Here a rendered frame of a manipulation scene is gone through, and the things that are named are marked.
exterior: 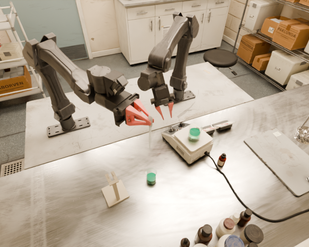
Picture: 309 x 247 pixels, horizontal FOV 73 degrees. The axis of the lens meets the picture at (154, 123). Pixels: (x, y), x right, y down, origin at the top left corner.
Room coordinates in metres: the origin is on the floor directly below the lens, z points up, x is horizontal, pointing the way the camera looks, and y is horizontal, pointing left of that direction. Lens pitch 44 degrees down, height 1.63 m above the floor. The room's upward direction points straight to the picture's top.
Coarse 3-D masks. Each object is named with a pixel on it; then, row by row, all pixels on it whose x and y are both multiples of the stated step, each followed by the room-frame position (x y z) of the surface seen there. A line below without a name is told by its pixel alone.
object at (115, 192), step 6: (114, 174) 0.37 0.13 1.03; (108, 180) 0.35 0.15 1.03; (114, 180) 0.35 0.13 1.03; (120, 180) 0.42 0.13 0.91; (108, 186) 0.39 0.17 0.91; (114, 186) 0.34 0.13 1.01; (120, 186) 0.39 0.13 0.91; (108, 192) 0.37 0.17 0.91; (114, 192) 0.34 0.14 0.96; (120, 192) 0.37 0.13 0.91; (126, 192) 0.37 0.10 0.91; (108, 198) 0.35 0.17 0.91; (114, 198) 0.35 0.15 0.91; (120, 198) 0.35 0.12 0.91; (126, 198) 0.35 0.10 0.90; (108, 204) 0.32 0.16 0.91; (114, 204) 0.33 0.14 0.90
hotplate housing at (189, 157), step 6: (162, 132) 0.65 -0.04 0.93; (168, 138) 0.61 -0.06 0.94; (174, 138) 0.58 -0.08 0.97; (174, 144) 0.57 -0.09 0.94; (180, 144) 0.55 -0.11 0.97; (210, 144) 0.55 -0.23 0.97; (180, 150) 0.54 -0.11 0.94; (186, 150) 0.52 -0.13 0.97; (198, 150) 0.52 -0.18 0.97; (204, 150) 0.53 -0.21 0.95; (210, 150) 0.56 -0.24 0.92; (186, 156) 0.51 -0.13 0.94; (192, 156) 0.50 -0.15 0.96; (198, 156) 0.52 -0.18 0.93; (192, 162) 0.50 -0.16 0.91
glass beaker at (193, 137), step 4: (192, 124) 0.59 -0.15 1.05; (196, 124) 0.59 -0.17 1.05; (200, 124) 0.58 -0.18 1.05; (200, 128) 0.57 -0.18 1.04; (188, 132) 0.56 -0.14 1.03; (192, 132) 0.54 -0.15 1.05; (196, 132) 0.54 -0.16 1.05; (200, 132) 0.55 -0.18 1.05; (188, 136) 0.56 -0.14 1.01; (192, 136) 0.54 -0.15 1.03; (196, 136) 0.54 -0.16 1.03; (200, 136) 0.55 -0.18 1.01; (188, 140) 0.55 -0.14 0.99; (192, 140) 0.54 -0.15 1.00; (196, 140) 0.54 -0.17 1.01
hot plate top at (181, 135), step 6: (186, 126) 0.63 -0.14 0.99; (180, 132) 0.60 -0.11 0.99; (186, 132) 0.60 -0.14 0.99; (204, 132) 0.60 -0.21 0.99; (180, 138) 0.57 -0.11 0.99; (186, 138) 0.57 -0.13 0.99; (204, 138) 0.57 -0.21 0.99; (210, 138) 0.57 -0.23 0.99; (186, 144) 0.54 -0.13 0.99; (192, 144) 0.54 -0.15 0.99; (198, 144) 0.54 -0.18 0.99; (204, 144) 0.54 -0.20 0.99; (192, 150) 0.50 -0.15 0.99
